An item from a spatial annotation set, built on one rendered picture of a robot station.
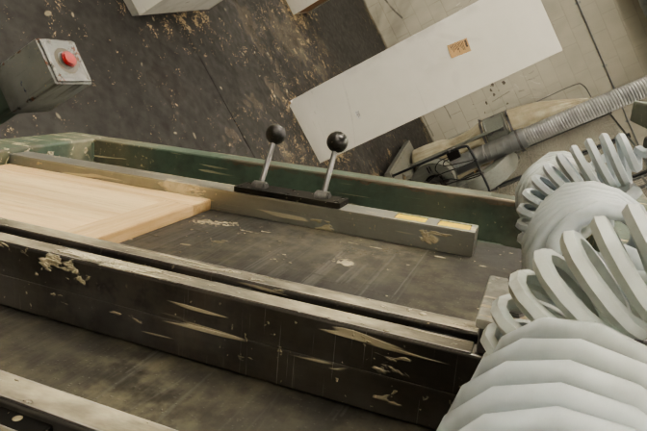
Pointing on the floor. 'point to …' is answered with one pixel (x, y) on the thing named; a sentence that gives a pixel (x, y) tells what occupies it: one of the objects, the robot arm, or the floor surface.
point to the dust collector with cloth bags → (476, 149)
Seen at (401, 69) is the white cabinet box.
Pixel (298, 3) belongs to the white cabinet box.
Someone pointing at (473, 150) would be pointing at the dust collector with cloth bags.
